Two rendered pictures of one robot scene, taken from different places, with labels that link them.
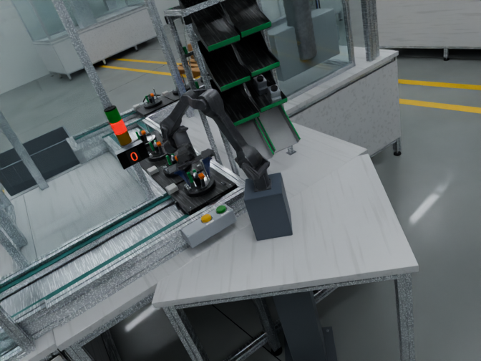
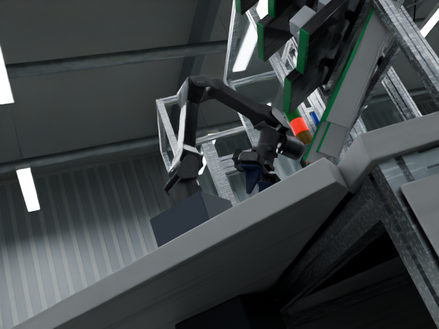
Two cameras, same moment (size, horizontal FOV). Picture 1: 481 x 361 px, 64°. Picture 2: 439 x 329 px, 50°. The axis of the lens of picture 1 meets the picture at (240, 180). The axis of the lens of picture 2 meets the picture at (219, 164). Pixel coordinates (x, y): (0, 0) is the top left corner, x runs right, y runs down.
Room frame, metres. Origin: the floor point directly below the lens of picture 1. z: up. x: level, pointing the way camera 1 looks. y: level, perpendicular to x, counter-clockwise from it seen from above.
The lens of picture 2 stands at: (1.47, -1.05, 0.70)
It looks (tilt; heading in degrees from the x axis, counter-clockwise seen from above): 23 degrees up; 100
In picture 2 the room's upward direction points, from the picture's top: 21 degrees counter-clockwise
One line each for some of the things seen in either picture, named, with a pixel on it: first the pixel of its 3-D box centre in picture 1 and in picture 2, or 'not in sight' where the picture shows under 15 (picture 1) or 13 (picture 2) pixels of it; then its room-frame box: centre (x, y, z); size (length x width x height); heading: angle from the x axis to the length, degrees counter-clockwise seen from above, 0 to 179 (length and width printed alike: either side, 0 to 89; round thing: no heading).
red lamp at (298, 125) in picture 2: (118, 126); (299, 127); (1.51, 0.40, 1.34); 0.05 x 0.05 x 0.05
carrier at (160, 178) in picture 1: (175, 162); not in sight; (1.71, 0.28, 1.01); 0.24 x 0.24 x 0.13; 23
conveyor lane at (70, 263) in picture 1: (142, 230); not in sight; (1.38, 0.46, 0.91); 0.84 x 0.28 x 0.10; 113
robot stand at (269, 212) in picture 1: (268, 206); (205, 250); (1.20, -0.07, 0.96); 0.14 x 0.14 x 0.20; 78
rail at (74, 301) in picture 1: (162, 246); not in sight; (1.23, 0.37, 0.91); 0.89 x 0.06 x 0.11; 113
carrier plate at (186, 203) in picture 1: (200, 189); not in sight; (1.47, 0.18, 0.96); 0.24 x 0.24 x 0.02; 23
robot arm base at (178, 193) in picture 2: (260, 178); (187, 197); (1.20, -0.07, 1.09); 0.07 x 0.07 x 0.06; 78
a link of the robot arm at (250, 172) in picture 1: (255, 165); (179, 175); (1.20, -0.07, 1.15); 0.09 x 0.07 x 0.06; 138
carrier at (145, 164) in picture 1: (157, 147); not in sight; (1.94, 0.37, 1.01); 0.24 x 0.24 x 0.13; 23
